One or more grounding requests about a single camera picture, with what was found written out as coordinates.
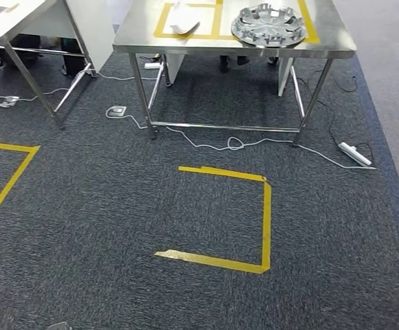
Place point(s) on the yellow double rectangle tape outline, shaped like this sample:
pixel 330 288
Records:
pixel 217 20

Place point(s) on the grey plastic wheel cover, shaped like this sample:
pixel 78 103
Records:
pixel 268 25

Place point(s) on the yellow floor tape outline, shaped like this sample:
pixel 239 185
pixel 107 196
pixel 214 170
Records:
pixel 267 218
pixel 7 146

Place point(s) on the white curved plastic part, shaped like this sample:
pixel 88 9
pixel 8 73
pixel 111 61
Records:
pixel 184 20

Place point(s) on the stainless steel workbench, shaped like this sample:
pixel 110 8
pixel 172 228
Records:
pixel 134 32
pixel 20 23

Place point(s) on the white power strip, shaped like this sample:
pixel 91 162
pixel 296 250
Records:
pixel 152 65
pixel 355 155

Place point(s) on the metal floor socket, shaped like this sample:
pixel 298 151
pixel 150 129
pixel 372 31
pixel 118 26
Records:
pixel 117 111

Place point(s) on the person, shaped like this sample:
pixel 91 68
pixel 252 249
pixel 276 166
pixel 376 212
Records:
pixel 230 61
pixel 72 57

